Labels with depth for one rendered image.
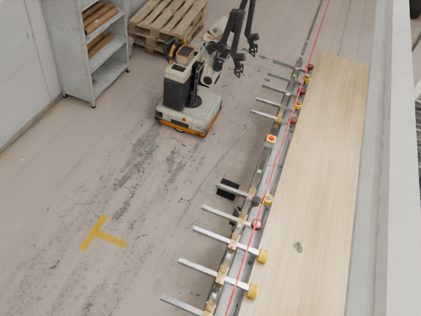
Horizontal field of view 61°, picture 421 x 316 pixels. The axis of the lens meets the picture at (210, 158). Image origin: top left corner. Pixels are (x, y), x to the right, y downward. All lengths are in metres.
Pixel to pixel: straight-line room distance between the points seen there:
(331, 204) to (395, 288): 2.19
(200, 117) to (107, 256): 1.84
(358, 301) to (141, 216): 2.96
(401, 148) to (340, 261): 1.73
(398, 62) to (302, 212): 1.64
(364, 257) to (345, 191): 2.20
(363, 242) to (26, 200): 3.41
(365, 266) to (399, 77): 0.67
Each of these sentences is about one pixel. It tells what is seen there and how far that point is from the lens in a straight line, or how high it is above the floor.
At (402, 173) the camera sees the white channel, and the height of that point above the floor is 2.46.
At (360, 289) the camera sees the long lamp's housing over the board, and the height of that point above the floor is 2.37.
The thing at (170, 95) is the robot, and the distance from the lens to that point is 4.11.
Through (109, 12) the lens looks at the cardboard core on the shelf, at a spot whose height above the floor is 0.97.
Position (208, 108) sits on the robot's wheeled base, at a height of 0.28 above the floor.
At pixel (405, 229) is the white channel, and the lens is 0.86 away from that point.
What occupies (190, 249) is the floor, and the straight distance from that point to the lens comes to 3.45.
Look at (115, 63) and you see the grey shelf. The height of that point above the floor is 0.14.
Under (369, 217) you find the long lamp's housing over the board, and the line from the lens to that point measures 0.95.
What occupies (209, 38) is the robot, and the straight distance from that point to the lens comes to 3.72.
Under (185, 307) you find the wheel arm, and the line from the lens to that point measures 2.22.
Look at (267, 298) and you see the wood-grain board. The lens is 2.39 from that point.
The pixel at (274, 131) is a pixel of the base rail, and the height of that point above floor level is 0.70.
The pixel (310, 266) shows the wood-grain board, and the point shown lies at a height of 0.90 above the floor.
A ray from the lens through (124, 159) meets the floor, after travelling 4.07.
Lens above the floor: 3.06
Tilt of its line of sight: 48 degrees down
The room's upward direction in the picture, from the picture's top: 11 degrees clockwise
